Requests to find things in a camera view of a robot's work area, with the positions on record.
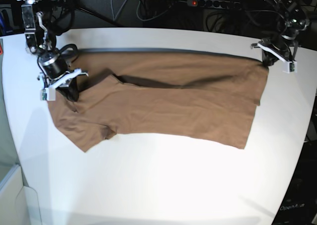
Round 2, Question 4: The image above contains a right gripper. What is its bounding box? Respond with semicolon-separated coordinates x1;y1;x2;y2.
37;68;89;102

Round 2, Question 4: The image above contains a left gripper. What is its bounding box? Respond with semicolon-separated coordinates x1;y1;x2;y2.
250;38;297;67

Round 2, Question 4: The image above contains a brown T-shirt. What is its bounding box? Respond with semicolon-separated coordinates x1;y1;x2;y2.
48;52;269;151

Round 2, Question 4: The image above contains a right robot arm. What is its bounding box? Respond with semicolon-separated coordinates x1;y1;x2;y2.
17;0;88;102

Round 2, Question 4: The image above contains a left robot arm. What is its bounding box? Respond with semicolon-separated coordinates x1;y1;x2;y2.
251;0;310;73

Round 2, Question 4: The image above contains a black power strip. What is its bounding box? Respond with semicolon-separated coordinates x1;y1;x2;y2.
185;0;242;10

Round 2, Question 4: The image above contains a white cabinet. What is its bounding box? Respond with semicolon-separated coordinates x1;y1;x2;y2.
0;165;42;225

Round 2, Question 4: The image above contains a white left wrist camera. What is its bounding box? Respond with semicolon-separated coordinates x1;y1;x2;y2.
283;61;297;73

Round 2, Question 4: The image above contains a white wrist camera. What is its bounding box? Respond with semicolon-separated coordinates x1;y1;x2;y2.
283;61;297;73
40;87;56;101

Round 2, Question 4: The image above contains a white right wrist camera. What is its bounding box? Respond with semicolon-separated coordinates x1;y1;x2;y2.
40;87;56;101

